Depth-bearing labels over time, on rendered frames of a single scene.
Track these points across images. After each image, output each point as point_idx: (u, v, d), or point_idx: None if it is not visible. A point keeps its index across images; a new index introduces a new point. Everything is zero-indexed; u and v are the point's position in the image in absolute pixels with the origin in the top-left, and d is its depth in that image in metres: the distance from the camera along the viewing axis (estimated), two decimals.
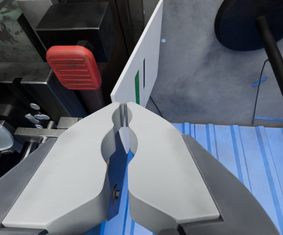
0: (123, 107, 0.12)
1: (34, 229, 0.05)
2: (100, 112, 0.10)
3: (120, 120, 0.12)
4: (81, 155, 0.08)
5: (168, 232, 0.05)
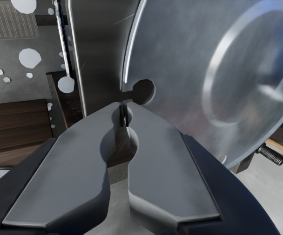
0: (123, 107, 0.12)
1: (34, 229, 0.05)
2: (100, 112, 0.10)
3: (120, 120, 0.12)
4: (81, 155, 0.08)
5: (168, 232, 0.05)
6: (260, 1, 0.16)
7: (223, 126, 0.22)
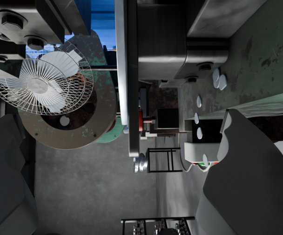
0: (18, 118, 0.11)
1: None
2: None
3: (20, 131, 0.11)
4: None
5: (168, 232, 0.05)
6: None
7: None
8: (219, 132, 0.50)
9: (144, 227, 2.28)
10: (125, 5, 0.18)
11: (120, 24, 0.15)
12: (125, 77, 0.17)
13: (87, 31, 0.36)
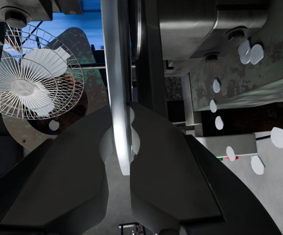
0: None
1: (32, 230, 0.05)
2: (98, 112, 0.10)
3: None
4: (79, 155, 0.08)
5: (168, 232, 0.05)
6: (129, 85, 0.28)
7: None
8: (232, 123, 0.45)
9: (143, 231, 2.21)
10: (122, 16, 0.11)
11: (113, 58, 0.09)
12: (126, 132, 0.11)
13: (79, 8, 0.30)
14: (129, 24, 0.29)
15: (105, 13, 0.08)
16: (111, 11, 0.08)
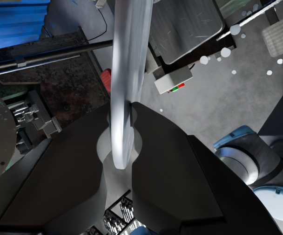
0: None
1: (30, 230, 0.05)
2: (96, 112, 0.10)
3: None
4: (77, 155, 0.08)
5: (168, 232, 0.05)
6: (140, 77, 0.27)
7: None
8: (175, 62, 0.67)
9: (96, 230, 2.17)
10: (138, 17, 0.10)
11: (120, 63, 0.09)
12: (123, 134, 0.11)
13: None
14: (150, 13, 0.28)
15: (118, 17, 0.08)
16: (124, 17, 0.08)
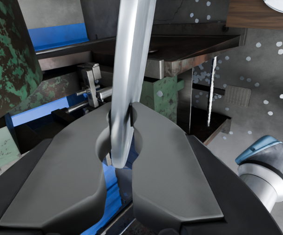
0: None
1: (30, 230, 0.05)
2: (95, 112, 0.10)
3: None
4: (76, 155, 0.08)
5: (168, 232, 0.05)
6: (140, 77, 0.27)
7: None
8: None
9: None
10: (142, 17, 0.10)
11: (122, 63, 0.09)
12: (123, 134, 0.11)
13: None
14: (153, 13, 0.28)
15: (122, 18, 0.08)
16: (129, 17, 0.08)
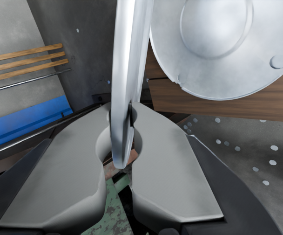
0: None
1: (30, 230, 0.05)
2: (96, 112, 0.10)
3: None
4: (77, 155, 0.08)
5: (168, 232, 0.05)
6: (140, 77, 0.27)
7: None
8: None
9: None
10: (140, 17, 0.10)
11: (121, 63, 0.09)
12: (123, 134, 0.11)
13: None
14: (151, 13, 0.28)
15: (119, 17, 0.08)
16: (126, 17, 0.08)
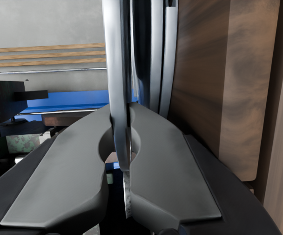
0: None
1: (32, 230, 0.05)
2: (98, 112, 0.10)
3: None
4: (79, 155, 0.08)
5: (168, 232, 0.05)
6: (129, 79, 0.27)
7: None
8: None
9: None
10: (124, 16, 0.10)
11: (114, 62, 0.09)
12: (126, 134, 0.11)
13: None
14: (130, 14, 0.28)
15: (107, 17, 0.08)
16: (113, 16, 0.08)
